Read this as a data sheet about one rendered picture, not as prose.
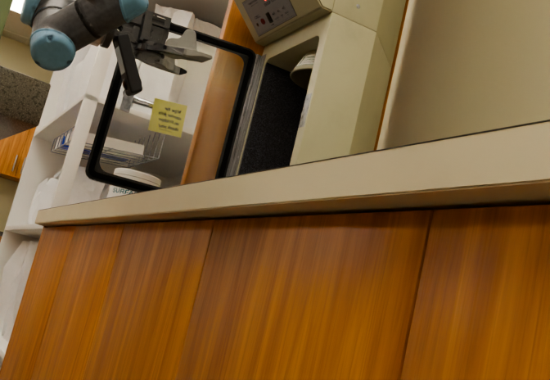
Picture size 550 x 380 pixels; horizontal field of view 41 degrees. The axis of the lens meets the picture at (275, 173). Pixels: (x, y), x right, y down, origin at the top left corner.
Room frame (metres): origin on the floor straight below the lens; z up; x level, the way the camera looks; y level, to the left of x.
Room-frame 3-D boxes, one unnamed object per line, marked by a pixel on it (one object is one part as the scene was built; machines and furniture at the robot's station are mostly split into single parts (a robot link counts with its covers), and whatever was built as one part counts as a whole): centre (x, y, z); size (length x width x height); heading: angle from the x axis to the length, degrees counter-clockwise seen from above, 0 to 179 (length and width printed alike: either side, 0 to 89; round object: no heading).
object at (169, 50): (1.39, 0.27, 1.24); 0.09 x 0.05 x 0.02; 78
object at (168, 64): (1.49, 0.27, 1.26); 0.09 x 0.03 x 0.06; 150
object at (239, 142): (1.69, 0.10, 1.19); 0.03 x 0.02 x 0.39; 24
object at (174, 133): (1.65, 0.26, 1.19); 0.30 x 0.01 x 0.40; 105
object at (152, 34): (1.40, 0.33, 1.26); 0.12 x 0.08 x 0.09; 114
